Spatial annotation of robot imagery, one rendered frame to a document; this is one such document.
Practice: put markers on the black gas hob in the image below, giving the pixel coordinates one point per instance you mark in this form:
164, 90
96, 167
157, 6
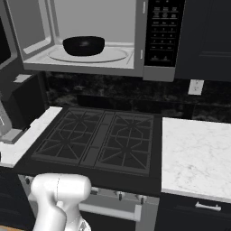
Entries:
99, 138

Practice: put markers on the glass microwave turntable plate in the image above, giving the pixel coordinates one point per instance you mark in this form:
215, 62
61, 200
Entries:
114, 55

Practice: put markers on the silver hob knob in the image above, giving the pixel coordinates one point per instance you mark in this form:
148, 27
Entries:
94, 190
140, 198
120, 195
28, 180

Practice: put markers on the dark wall cupboard door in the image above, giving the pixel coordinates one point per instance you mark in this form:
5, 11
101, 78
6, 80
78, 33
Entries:
204, 36

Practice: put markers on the black coffee machine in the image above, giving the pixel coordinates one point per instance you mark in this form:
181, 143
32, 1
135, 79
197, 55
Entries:
25, 102

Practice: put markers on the grey microwave oven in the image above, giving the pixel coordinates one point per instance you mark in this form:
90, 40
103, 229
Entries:
162, 33

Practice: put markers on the dark drawer front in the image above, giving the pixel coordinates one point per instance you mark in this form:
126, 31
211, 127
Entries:
180, 218

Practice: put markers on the black bowl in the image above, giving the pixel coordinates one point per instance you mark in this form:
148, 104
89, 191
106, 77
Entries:
83, 46

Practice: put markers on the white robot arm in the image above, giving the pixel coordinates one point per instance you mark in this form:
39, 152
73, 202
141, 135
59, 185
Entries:
57, 189

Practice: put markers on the white wall socket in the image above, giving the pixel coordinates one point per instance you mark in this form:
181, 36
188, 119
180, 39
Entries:
196, 87

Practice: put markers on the microwave door with dark window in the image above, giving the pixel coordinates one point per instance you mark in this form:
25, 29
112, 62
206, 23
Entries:
6, 45

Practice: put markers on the grey oven door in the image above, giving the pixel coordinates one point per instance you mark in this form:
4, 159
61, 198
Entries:
147, 213

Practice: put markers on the dark base cupboard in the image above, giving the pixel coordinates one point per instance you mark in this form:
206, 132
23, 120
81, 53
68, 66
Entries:
12, 198

